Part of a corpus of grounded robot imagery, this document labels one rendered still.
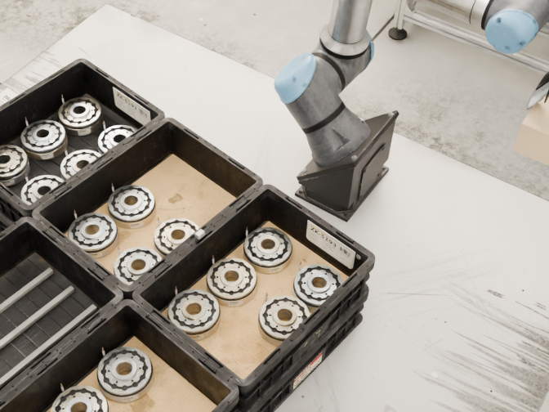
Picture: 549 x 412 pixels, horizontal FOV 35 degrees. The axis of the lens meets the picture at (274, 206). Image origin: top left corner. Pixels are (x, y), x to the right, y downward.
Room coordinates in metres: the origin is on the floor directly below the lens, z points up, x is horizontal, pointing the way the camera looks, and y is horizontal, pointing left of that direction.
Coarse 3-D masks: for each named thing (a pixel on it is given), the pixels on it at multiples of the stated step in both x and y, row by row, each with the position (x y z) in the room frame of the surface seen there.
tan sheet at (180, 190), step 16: (176, 160) 1.38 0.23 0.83; (144, 176) 1.33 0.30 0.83; (160, 176) 1.33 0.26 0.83; (176, 176) 1.33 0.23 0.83; (192, 176) 1.33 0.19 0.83; (160, 192) 1.28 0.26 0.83; (176, 192) 1.28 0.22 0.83; (192, 192) 1.28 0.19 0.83; (208, 192) 1.29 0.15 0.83; (224, 192) 1.29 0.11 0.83; (160, 208) 1.23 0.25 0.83; (176, 208) 1.23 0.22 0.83; (192, 208) 1.24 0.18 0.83; (208, 208) 1.24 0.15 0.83; (160, 224) 1.19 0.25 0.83; (128, 240) 1.14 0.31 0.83; (144, 240) 1.14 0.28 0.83; (112, 256) 1.09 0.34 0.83; (112, 272) 1.05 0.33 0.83
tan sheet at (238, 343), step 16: (272, 224) 1.20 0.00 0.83; (240, 256) 1.11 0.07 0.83; (304, 256) 1.12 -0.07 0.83; (256, 272) 1.07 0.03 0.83; (288, 272) 1.07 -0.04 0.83; (192, 288) 1.02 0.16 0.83; (272, 288) 1.03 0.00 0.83; (288, 288) 1.03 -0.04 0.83; (320, 288) 1.04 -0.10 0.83; (256, 304) 0.99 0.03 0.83; (224, 320) 0.95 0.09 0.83; (240, 320) 0.95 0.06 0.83; (256, 320) 0.95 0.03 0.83; (224, 336) 0.91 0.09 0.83; (240, 336) 0.91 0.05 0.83; (256, 336) 0.91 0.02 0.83; (224, 352) 0.87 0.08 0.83; (240, 352) 0.88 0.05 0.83; (256, 352) 0.88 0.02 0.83; (240, 368) 0.84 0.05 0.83
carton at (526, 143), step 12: (540, 108) 1.30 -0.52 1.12; (528, 120) 1.26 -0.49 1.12; (540, 120) 1.26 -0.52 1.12; (528, 132) 1.24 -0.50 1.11; (540, 132) 1.23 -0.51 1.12; (516, 144) 1.25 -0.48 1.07; (528, 144) 1.24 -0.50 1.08; (540, 144) 1.23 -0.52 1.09; (528, 156) 1.23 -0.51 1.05; (540, 156) 1.22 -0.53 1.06
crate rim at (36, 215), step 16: (128, 144) 1.33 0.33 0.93; (208, 144) 1.34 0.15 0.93; (112, 160) 1.28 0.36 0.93; (224, 160) 1.30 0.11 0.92; (256, 176) 1.25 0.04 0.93; (64, 192) 1.19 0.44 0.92; (224, 208) 1.16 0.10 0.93; (48, 224) 1.09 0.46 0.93; (208, 224) 1.11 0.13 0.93; (64, 240) 1.05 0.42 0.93; (192, 240) 1.07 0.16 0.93; (80, 256) 1.02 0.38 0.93; (128, 288) 0.95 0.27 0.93
